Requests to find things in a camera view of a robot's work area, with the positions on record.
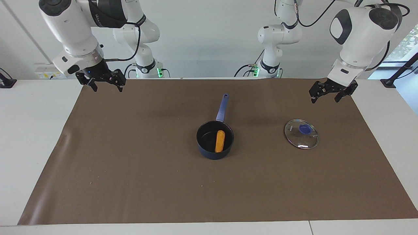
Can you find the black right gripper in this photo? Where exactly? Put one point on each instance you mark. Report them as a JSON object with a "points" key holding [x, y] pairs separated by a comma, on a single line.
{"points": [[98, 73]]}

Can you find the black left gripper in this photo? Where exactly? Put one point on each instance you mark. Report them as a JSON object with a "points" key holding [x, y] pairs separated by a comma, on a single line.
{"points": [[329, 87]]}

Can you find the glass lid with purple knob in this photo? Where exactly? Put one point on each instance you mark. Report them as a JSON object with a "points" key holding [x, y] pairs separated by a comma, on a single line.
{"points": [[300, 138]]}

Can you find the yellow corn cob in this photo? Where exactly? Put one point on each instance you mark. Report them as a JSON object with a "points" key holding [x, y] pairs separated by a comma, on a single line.
{"points": [[220, 141]]}

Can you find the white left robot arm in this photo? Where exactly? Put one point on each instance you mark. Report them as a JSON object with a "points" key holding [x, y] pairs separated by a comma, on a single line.
{"points": [[359, 36]]}

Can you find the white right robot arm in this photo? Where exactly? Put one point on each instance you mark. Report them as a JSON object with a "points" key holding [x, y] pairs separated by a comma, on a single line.
{"points": [[72, 29]]}

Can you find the white power strip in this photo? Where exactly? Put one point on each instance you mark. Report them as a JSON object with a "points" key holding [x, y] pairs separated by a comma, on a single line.
{"points": [[49, 72]]}

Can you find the black clamp stand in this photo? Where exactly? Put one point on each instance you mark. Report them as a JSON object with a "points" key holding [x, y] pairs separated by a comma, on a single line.
{"points": [[392, 80]]}

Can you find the window with greenery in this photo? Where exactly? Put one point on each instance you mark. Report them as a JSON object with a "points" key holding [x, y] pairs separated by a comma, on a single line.
{"points": [[405, 45]]}

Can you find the brown table mat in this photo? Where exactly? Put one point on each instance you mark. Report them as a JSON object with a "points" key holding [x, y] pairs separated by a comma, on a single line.
{"points": [[130, 179]]}

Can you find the black table clamp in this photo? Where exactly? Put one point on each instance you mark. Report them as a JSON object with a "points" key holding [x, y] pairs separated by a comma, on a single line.
{"points": [[6, 82]]}

